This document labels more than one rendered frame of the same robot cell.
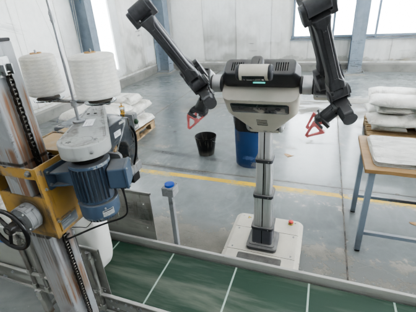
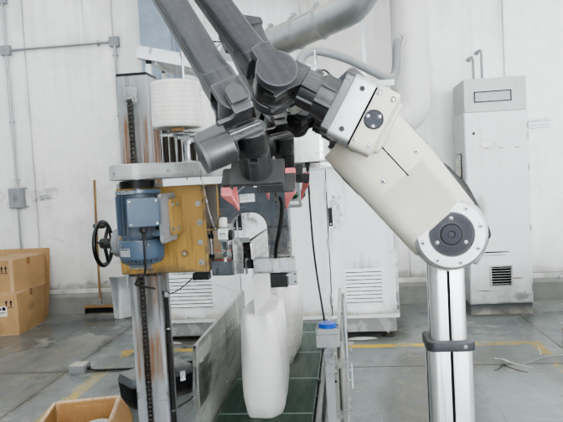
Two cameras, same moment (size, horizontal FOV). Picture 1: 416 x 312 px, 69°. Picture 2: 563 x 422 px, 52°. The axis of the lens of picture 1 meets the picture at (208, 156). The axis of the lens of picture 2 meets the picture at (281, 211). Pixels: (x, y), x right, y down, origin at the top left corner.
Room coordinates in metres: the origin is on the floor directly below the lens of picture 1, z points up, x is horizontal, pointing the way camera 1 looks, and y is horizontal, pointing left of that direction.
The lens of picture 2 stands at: (0.98, -1.57, 1.34)
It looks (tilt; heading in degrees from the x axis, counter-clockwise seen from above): 3 degrees down; 75
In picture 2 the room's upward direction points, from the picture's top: 3 degrees counter-clockwise
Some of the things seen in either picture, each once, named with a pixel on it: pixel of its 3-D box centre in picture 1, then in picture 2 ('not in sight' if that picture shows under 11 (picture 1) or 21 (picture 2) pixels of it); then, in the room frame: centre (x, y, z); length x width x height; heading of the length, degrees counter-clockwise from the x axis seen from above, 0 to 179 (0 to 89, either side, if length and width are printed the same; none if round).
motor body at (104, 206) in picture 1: (96, 187); (140, 226); (1.02, 0.44, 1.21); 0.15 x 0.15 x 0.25
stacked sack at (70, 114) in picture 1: (84, 111); not in sight; (4.28, 1.73, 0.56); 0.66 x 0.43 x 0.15; 156
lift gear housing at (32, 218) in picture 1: (25, 217); (121, 242); (0.95, 0.71, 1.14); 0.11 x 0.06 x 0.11; 69
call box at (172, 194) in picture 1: (169, 189); (327, 335); (1.60, 0.25, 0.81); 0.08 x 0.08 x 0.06; 69
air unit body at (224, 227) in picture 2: not in sight; (225, 239); (1.31, 0.43, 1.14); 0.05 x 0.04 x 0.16; 159
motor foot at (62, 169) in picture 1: (67, 174); not in sight; (1.02, 0.53, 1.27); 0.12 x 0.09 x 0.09; 159
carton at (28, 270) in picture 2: not in sight; (12, 272); (-0.16, 4.73, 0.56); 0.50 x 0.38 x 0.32; 61
